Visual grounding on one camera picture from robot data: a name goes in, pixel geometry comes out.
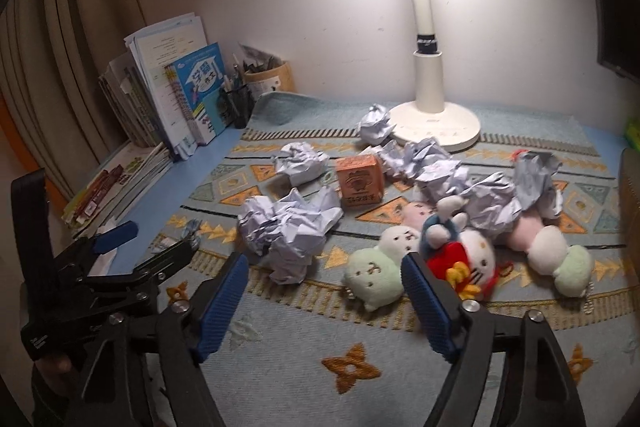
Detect green tissue box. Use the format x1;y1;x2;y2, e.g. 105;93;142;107
624;118;640;152

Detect large paper ball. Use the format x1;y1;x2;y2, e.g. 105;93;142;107
238;186;344;285

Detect beige round pen cup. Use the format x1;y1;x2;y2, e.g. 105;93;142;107
240;43;296;101

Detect brown woven basket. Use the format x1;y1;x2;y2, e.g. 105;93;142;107
618;147;640;273

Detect white desk lamp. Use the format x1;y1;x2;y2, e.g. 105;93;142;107
390;0;480;152

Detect orange snack packet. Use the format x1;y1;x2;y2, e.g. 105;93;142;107
511;148;529;162

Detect flat stacked books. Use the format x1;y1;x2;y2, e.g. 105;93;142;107
63;141;172;239

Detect orange cardboard box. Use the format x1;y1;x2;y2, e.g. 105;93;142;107
335;154;384;207

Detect upright books at left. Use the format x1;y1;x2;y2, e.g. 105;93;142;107
99;51;163;147

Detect white upright paper booklets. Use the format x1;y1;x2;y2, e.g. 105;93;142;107
124;13;207;160

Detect blue cover workbook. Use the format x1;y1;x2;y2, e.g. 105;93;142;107
164;42;230;145

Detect patterned blue woven mat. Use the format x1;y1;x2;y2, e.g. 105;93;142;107
109;91;640;427

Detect black mesh pen holder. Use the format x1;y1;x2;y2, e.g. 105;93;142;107
220;84;255;129

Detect beige curtain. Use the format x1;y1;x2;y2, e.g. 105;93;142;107
1;0;145;206

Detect Hello Kitty fries plush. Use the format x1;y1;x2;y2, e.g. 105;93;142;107
419;195;499;301

